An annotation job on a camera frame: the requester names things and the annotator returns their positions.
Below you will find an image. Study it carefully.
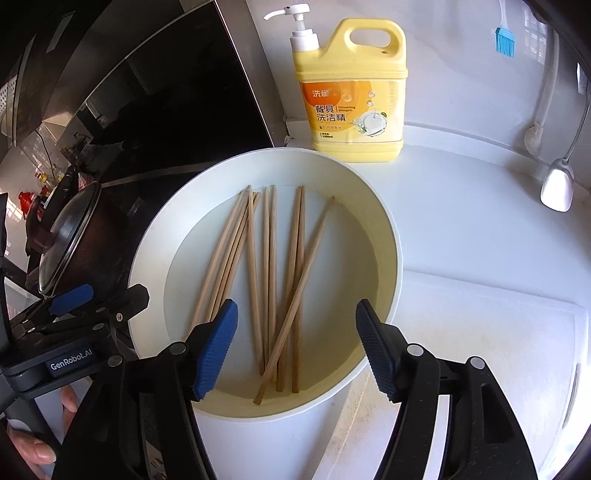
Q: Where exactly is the white round basin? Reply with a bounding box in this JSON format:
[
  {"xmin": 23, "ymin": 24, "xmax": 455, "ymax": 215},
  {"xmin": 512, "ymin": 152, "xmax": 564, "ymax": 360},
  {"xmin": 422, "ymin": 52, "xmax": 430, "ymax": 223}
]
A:
[{"xmin": 127, "ymin": 147, "xmax": 402, "ymax": 421}]

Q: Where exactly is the white cutting board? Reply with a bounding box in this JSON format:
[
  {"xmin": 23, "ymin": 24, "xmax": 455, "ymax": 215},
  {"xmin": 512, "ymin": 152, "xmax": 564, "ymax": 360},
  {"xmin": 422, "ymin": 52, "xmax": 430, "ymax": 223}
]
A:
[{"xmin": 337, "ymin": 270, "xmax": 591, "ymax": 480}]

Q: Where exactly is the glass pot lid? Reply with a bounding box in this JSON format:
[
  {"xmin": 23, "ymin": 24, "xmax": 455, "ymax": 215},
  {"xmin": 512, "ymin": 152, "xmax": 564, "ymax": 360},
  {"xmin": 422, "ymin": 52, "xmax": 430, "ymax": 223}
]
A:
[{"xmin": 37, "ymin": 181, "xmax": 103, "ymax": 296}]

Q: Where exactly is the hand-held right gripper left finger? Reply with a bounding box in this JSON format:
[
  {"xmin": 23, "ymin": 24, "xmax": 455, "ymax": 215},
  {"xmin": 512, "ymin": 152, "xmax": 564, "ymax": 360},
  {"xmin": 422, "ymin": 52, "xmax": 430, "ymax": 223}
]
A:
[{"xmin": 51, "ymin": 298, "xmax": 239, "ymax": 480}]

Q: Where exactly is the row of condiment bottles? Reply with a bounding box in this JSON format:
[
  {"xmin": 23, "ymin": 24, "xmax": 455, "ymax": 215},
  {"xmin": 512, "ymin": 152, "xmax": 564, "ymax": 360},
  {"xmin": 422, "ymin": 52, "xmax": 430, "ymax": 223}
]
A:
[{"xmin": 34, "ymin": 134, "xmax": 93, "ymax": 185}]

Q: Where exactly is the blue silicone brush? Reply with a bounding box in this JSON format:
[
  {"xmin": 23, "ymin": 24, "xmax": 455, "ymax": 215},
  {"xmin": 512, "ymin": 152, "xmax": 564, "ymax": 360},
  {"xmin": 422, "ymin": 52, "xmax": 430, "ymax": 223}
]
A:
[{"xmin": 495, "ymin": 0, "xmax": 517, "ymax": 57}]

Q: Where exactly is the dark cooking pot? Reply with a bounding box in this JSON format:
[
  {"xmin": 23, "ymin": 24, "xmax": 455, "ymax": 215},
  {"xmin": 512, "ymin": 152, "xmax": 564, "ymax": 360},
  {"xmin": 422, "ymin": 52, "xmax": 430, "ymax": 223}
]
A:
[{"xmin": 25, "ymin": 166, "xmax": 139, "ymax": 305}]

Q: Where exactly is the yellow detergent pump bottle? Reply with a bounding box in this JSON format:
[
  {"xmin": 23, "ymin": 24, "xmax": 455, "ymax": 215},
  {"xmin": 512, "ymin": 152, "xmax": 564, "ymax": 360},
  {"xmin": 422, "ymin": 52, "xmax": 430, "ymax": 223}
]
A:
[{"xmin": 263, "ymin": 4, "xmax": 409, "ymax": 164}]

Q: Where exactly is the metal spatula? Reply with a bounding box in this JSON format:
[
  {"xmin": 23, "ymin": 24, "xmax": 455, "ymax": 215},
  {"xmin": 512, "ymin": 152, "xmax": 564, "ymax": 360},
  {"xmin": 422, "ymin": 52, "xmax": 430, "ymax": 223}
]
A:
[{"xmin": 540, "ymin": 65, "xmax": 591, "ymax": 213}]

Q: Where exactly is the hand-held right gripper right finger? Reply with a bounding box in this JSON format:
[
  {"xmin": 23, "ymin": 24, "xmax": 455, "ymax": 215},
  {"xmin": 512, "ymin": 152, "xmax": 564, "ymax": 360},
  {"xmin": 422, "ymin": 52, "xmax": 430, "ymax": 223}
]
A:
[{"xmin": 355, "ymin": 298, "xmax": 536, "ymax": 480}]

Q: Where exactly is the person's left hand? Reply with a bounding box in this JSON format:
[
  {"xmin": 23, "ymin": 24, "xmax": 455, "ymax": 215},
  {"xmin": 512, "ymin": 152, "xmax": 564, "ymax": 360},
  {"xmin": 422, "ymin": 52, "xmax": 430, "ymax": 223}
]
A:
[{"xmin": 7, "ymin": 385, "xmax": 79, "ymax": 480}]

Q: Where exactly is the black glossy range hood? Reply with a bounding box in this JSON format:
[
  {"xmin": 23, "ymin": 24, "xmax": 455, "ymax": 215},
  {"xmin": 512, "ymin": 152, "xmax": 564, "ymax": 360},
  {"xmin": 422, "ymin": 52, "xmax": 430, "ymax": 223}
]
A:
[{"xmin": 0, "ymin": 0, "xmax": 278, "ymax": 185}]

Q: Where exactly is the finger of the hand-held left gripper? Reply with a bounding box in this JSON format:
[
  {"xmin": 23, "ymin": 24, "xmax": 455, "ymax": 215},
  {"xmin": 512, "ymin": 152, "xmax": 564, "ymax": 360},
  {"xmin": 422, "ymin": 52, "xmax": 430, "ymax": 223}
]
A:
[
  {"xmin": 9, "ymin": 284, "xmax": 95, "ymax": 333},
  {"xmin": 28, "ymin": 284, "xmax": 151, "ymax": 344}
]

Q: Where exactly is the bundle of wooden chopsticks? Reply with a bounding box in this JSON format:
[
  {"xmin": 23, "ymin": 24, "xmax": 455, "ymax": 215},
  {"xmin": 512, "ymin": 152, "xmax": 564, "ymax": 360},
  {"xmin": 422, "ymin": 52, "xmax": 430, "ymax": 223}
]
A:
[{"xmin": 189, "ymin": 185, "xmax": 337, "ymax": 407}]

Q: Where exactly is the white bottle brush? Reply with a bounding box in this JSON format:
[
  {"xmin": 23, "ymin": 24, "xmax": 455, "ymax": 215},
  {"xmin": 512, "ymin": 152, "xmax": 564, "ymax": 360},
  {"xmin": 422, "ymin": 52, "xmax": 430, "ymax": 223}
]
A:
[{"xmin": 524, "ymin": 32, "xmax": 560, "ymax": 155}]

